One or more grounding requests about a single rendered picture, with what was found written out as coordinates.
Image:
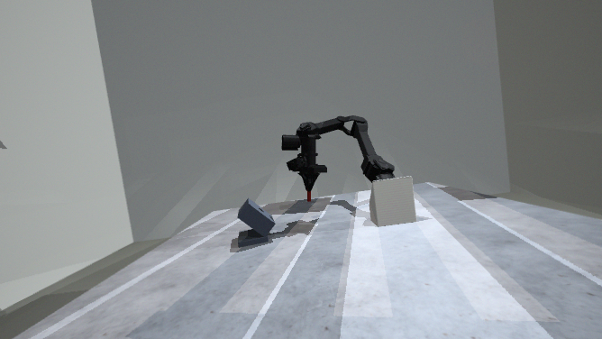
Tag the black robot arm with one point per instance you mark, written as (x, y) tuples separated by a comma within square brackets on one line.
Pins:
[(373, 166)]

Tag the grey angled panel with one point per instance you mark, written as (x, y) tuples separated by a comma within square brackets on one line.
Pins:
[(259, 220)]

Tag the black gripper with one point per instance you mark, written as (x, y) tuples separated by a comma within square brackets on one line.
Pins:
[(310, 173)]

